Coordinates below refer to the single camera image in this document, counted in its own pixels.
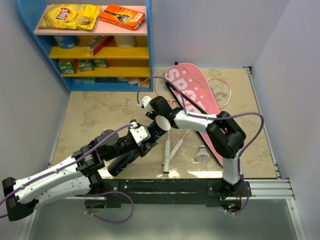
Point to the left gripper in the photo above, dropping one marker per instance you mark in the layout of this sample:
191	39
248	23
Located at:
144	150

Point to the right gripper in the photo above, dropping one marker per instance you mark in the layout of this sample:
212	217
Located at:
151	114

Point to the black shuttlecock tube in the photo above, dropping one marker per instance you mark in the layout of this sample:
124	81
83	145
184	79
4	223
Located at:
156	130

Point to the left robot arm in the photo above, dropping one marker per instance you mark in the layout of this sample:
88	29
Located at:
78	174

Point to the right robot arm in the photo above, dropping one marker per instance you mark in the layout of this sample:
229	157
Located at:
224	133

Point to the pink badminton racket right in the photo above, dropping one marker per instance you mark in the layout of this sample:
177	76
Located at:
221	91

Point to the yellow sponge bottom shelf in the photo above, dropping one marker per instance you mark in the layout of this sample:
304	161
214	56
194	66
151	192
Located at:
143	83

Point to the crumpled white wrapper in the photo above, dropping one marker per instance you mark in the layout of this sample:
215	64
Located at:
129	80

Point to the pink racket cover bag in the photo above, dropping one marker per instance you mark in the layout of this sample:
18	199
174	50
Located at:
191	81

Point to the cream paper cup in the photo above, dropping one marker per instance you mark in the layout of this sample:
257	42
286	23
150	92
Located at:
125	41

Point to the green carton right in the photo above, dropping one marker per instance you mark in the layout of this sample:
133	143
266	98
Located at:
100	63

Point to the green carton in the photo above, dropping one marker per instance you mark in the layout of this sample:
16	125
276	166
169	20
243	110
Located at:
100	63
67	67
85	65

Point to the blue shelf unit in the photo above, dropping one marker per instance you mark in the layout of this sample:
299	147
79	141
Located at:
134	62

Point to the green carton middle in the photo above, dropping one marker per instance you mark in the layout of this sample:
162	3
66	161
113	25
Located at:
85	65

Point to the red foil snack box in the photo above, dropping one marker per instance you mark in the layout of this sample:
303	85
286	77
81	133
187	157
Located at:
94	46

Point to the green carton left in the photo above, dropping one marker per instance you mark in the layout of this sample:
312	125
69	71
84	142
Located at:
67	67

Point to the orange razor box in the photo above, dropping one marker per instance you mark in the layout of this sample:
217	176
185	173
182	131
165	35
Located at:
123	17

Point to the blue snack canister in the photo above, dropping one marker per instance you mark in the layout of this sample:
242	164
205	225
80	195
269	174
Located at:
66	41

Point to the yellow Lays chips bag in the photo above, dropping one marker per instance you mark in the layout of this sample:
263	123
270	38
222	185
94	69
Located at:
70	16

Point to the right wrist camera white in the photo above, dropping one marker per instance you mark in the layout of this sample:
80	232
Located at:
145	103

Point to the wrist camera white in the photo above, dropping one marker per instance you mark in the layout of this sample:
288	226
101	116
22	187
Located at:
139	132
145	103

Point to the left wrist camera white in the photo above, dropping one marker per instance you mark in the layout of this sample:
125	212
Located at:
139	132

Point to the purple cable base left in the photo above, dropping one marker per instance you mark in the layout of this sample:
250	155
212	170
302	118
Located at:
109	206

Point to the purple cable base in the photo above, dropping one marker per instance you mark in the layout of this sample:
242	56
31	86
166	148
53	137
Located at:
109	206
240	202

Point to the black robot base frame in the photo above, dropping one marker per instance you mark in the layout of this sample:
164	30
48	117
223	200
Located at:
211	192

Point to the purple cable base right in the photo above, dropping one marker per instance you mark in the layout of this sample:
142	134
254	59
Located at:
240	202

